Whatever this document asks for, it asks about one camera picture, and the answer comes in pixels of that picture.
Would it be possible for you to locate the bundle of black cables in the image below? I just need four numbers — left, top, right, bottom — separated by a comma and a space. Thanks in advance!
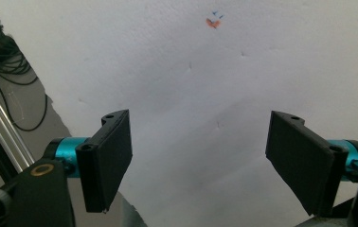
0, 0, 48, 132

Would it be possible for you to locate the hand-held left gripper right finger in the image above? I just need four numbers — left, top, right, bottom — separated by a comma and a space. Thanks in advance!
264, 110, 358, 218

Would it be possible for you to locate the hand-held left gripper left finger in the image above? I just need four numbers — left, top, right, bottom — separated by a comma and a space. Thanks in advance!
45, 109, 134, 214

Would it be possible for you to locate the silver metal stand rail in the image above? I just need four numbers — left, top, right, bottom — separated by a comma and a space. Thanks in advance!
0, 77, 35, 174

